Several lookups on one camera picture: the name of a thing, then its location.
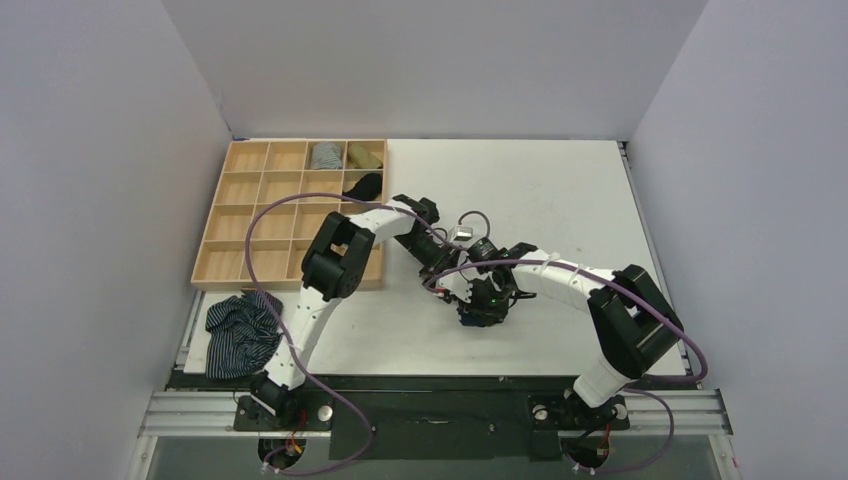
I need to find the navy striped crumpled underwear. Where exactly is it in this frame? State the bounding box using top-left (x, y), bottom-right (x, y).
top-left (205, 290), bottom-right (284, 380)

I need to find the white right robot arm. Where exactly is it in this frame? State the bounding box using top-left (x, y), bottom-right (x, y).
top-left (437, 239), bottom-right (683, 427)

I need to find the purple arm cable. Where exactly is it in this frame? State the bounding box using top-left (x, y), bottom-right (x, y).
top-left (423, 258), bottom-right (710, 476)
top-left (243, 192), bottom-right (493, 478)

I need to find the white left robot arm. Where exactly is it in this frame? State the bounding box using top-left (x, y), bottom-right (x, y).
top-left (245, 194), bottom-right (465, 430)

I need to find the black rolled underwear in tray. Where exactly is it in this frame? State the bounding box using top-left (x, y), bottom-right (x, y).
top-left (342, 173), bottom-right (383, 202)

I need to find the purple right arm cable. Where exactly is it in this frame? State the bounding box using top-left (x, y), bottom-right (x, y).
top-left (423, 258), bottom-right (710, 476)

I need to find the navy white-trimmed bear underwear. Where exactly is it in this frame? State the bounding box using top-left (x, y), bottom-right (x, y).
top-left (460, 314), bottom-right (486, 328)

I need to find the wooden compartment organizer tray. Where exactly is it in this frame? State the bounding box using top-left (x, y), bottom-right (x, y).
top-left (191, 139), bottom-right (388, 291)

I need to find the olive rolled underwear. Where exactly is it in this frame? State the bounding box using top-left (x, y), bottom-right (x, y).
top-left (347, 143), bottom-right (383, 170)

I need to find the aluminium rail base frame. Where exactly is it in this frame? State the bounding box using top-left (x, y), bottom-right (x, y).
top-left (128, 372), bottom-right (740, 479)

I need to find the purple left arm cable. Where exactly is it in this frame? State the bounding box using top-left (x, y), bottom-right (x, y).
top-left (243, 192), bottom-right (493, 478)

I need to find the grey striped rolled underwear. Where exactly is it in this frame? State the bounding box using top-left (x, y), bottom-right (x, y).
top-left (310, 142), bottom-right (343, 170)

